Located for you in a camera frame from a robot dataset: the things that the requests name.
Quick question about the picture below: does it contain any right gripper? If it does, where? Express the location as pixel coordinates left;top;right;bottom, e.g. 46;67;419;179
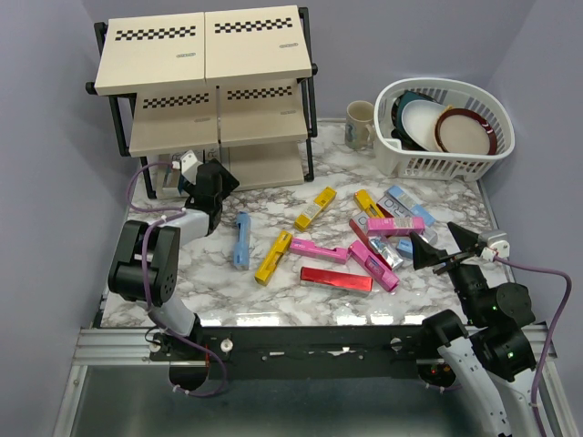
409;219;488;323

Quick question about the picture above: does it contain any silver foil toothpaste box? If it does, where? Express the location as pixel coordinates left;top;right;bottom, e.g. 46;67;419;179
369;237;404;270

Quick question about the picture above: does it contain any metallic blue toothpaste box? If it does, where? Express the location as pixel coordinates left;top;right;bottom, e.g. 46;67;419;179
156;166;183;199
203;147;221;162

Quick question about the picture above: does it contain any pink toothpaste box diagonal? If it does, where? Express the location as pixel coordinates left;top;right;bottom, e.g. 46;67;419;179
349;240;399;292

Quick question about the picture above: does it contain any red metallic toothpaste box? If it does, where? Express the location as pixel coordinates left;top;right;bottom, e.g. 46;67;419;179
300;267;373;293

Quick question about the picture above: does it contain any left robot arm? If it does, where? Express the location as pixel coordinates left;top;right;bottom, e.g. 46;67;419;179
107;152;240;360

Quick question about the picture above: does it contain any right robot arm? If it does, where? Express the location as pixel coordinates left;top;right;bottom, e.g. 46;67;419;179
410;222;545;436

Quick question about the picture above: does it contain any beige three-tier shelf rack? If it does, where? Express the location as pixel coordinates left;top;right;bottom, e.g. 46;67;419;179
86;5;318;190

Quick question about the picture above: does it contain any light blue box far right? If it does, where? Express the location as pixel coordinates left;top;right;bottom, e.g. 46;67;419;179
385;186;435;227

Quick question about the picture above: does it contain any light blue toothpaste box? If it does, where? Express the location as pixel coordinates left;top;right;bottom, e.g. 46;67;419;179
233;211;251;270

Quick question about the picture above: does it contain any silver blue toothpaste box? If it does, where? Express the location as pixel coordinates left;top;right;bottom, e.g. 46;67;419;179
376;195;412;218

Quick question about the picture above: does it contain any yellow toothpaste box lower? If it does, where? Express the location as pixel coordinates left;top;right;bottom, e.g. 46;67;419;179
254;230;292;286

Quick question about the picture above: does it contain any yellow toothpaste box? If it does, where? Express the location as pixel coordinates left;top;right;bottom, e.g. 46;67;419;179
353;189;384;218
254;230;292;286
294;187;337;231

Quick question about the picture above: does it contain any yellow toothpaste box middle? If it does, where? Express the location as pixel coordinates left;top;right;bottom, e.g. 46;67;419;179
294;187;337;231

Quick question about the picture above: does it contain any yellow toothpaste box right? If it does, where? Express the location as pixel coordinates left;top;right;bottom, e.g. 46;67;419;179
353;189;384;218

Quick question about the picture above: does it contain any white plastic dish basket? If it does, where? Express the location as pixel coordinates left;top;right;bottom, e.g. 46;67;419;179
373;77;515;181

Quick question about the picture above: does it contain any pink toothpaste box long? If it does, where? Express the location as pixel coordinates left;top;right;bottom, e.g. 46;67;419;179
289;239;349;264

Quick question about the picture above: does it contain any red rimmed plate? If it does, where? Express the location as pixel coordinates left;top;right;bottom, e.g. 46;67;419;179
434;108;497;156

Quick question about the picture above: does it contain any dark teal bowl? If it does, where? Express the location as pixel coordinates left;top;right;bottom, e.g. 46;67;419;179
391;90;436;133

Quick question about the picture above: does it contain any white plate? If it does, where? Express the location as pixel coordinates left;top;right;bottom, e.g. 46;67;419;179
401;99;445;152

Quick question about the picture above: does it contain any cream ceramic mug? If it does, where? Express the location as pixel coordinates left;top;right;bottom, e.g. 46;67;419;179
344;100;376;150

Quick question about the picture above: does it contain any black base bar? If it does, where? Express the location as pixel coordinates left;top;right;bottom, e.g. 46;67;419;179
149;325;455;387

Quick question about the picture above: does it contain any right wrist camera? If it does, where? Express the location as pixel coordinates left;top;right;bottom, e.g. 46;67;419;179
478;229;510;261

